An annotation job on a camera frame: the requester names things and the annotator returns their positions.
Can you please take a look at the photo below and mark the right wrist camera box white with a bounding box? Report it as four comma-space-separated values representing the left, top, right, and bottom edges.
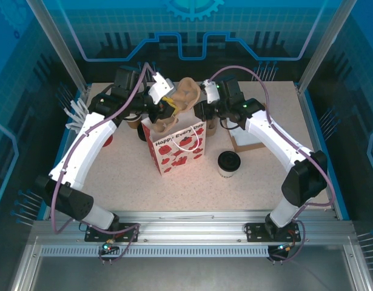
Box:
203, 78, 220, 104

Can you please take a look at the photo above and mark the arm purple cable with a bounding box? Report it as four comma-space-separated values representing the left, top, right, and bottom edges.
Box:
51, 62, 161, 264
206, 65, 337, 264

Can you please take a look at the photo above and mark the aluminium table side rail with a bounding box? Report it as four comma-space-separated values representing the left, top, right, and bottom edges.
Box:
43, 83, 92, 221
295, 83, 341, 221

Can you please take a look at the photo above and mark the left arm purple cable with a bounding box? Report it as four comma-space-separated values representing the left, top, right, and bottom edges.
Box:
51, 62, 161, 264

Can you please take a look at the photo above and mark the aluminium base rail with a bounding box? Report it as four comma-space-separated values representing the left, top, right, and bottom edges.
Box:
30, 210, 355, 248

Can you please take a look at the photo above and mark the white paper napkin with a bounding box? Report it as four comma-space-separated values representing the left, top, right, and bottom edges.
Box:
230, 127, 258, 146

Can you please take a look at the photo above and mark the aluminium frame post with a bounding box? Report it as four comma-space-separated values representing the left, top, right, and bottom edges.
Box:
25, 0, 90, 93
297, 0, 349, 93

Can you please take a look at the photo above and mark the brown cardboard napkin box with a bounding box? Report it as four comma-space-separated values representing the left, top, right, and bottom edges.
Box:
225, 101, 269, 152

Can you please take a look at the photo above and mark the brown paper coffee cup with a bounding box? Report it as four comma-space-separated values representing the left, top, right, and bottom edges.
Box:
127, 116, 144, 130

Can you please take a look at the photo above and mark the red white paper gift bag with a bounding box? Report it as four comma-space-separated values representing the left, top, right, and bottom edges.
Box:
140, 116, 208, 178

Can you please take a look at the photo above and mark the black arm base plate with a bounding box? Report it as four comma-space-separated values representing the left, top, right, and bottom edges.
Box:
84, 222, 141, 243
245, 222, 302, 243

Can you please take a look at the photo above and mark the white paper coffee cup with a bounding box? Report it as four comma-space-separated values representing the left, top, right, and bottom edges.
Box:
217, 150, 242, 179

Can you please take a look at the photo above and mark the grey metal tray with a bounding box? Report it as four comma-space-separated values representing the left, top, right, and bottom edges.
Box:
10, 256, 372, 291

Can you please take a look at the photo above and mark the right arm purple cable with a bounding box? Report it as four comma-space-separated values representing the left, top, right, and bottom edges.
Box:
206, 65, 337, 264

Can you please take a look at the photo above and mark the white slotted cable duct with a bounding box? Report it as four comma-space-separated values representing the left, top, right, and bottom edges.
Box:
39, 246, 272, 258

